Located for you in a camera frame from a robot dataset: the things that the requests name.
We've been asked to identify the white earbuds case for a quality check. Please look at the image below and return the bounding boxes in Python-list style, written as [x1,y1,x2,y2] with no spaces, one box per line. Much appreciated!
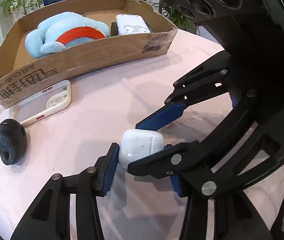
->
[118,129,165,170]

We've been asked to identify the cream clear phone case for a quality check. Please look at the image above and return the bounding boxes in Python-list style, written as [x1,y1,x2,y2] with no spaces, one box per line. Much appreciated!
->
[9,80,71,127]

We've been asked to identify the pink tablecloth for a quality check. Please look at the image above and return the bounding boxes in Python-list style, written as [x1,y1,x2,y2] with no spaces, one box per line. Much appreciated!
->
[0,30,222,239]

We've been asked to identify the black computer mouse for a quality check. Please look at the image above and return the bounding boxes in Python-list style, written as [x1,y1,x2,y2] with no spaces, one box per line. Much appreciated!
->
[0,119,27,165]

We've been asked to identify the white rectangular device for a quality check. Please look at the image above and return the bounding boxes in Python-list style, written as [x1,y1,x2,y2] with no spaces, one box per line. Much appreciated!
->
[116,14,150,35]

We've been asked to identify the green potted plant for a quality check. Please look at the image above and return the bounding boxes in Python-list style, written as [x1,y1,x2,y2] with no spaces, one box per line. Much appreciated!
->
[147,0,199,34]

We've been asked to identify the black box in cardboard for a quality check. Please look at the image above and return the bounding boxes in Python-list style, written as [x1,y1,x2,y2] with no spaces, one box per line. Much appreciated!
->
[110,22,155,36]

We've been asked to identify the brown cardboard box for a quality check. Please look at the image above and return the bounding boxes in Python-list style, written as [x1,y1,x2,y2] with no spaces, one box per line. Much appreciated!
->
[0,0,177,108]

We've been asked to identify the light blue plush toy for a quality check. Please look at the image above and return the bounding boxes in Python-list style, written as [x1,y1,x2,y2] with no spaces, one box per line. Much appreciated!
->
[25,12,110,59]

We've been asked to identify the green plant left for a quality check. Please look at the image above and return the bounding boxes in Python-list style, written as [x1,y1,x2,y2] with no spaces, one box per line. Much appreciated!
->
[0,0,44,16]

